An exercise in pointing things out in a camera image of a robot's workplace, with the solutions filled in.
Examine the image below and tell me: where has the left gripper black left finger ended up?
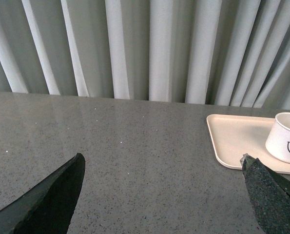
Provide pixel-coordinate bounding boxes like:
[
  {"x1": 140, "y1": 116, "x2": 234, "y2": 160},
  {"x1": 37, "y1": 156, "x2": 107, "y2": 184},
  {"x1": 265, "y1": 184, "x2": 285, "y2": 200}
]
[{"x1": 0, "y1": 153, "x2": 85, "y2": 234}]

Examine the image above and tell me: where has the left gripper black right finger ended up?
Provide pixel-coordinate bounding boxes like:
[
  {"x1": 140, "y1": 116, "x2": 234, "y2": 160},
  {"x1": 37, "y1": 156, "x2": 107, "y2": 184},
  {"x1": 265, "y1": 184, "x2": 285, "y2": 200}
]
[{"x1": 240, "y1": 154, "x2": 290, "y2": 234}]

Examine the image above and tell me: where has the white mug with black handle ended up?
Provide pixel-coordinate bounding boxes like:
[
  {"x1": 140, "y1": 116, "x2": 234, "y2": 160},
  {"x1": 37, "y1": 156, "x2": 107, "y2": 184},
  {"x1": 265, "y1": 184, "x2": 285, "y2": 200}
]
[{"x1": 265, "y1": 112, "x2": 290, "y2": 163}]

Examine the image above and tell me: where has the pale pink rectangular tray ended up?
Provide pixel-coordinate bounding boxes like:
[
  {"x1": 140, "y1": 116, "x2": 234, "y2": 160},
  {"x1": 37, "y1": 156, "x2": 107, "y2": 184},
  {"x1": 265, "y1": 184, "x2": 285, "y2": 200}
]
[{"x1": 206, "y1": 114, "x2": 290, "y2": 175}]

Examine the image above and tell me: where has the white pleated curtain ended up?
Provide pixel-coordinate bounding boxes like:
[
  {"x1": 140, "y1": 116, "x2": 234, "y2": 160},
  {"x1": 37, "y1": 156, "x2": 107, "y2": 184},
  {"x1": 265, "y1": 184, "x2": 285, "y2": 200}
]
[{"x1": 0, "y1": 0, "x2": 290, "y2": 110}]

